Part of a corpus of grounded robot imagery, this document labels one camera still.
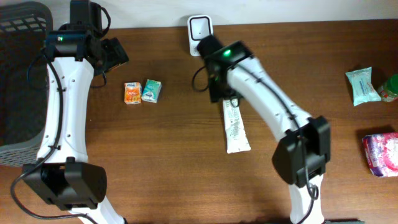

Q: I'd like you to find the white tube with cork cap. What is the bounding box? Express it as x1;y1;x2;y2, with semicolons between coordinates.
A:
223;100;251;154

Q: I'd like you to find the white barcode scanner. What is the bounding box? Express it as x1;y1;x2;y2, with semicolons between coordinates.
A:
187;15;213;57

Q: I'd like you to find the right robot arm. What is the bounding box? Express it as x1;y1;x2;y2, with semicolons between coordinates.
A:
197;35;331;223

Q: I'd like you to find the green lid jar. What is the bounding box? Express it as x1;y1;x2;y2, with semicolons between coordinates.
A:
377;74;398;102

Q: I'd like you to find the grey plastic mesh basket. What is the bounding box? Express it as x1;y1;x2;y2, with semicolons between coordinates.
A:
1;1;53;167

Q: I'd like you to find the teal tissue pack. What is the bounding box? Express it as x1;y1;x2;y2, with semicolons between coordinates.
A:
141;79;162;103

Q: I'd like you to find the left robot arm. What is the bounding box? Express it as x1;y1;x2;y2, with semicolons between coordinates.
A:
19;1;129;223

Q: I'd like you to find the green wet wipes pack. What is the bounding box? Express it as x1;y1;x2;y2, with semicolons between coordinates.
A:
345;67;381;106

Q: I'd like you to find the orange tissue pack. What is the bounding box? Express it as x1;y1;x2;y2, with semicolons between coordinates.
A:
124;82;142;105

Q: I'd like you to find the red purple tissue pack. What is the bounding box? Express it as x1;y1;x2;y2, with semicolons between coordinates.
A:
362;132;397;177

